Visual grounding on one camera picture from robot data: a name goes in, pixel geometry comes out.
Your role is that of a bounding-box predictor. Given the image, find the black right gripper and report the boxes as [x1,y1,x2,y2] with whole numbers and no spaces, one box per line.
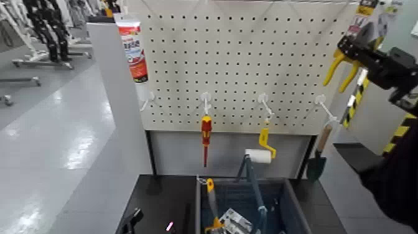
[337,35,418,91]

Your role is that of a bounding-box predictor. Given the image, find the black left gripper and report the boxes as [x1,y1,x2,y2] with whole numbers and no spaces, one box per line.
[121,207,179,234]

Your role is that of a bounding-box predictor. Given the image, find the yellow pliers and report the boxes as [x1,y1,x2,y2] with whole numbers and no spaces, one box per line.
[323,0,404,94]

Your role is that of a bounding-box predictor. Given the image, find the blue grey plastic crate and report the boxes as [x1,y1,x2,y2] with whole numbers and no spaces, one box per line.
[195,176,314,234]

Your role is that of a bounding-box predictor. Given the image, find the yellow black hazard tape strip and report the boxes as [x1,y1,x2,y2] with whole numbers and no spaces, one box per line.
[382,112,418,156]
[341,68,371,129]

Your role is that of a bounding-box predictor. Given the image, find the white pegboard hook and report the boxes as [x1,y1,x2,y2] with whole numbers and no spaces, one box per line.
[314,95,340,125]
[258,93,274,124]
[200,91,213,117]
[140,90,156,112]

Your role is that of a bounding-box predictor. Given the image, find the grey panel below pegboard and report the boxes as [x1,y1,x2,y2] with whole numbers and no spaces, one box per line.
[148,130,314,179]

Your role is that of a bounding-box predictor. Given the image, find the silver packaged item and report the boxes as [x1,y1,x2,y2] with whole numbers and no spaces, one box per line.
[219,208,254,234]

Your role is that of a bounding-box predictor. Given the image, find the red yellow screwdriver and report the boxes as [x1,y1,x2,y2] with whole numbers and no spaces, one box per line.
[201,115,213,168]

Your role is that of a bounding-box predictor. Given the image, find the white pegboard panel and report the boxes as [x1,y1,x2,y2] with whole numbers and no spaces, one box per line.
[129,0,360,136]

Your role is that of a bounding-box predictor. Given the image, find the grey partition panel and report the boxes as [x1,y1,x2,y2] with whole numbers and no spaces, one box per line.
[49,22,154,234]

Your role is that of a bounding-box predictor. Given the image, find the red white sealant tube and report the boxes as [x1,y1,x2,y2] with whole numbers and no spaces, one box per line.
[114,13,149,83]

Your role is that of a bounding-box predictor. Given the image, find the grey wheeled stand base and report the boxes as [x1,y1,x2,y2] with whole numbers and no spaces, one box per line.
[0,77,42,88]

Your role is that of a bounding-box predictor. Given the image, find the black robot on stand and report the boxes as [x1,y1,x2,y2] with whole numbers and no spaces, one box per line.
[22,0,74,70]

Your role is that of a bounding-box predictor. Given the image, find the white robot on stand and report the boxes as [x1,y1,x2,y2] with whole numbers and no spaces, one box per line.
[0,0,45,63]

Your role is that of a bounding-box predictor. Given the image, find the yellow handled grey tool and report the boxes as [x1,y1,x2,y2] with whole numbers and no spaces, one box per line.
[197,177,226,234]

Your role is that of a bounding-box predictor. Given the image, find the wooden handled green trowel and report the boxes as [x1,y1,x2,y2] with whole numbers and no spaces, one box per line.
[305,123,334,183]

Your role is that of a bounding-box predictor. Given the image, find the yellow handled paint roller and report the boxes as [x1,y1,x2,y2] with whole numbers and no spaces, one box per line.
[244,126,277,164]

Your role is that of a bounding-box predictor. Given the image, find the blue crate carry handle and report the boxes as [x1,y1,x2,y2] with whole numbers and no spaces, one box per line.
[235,154,272,234]

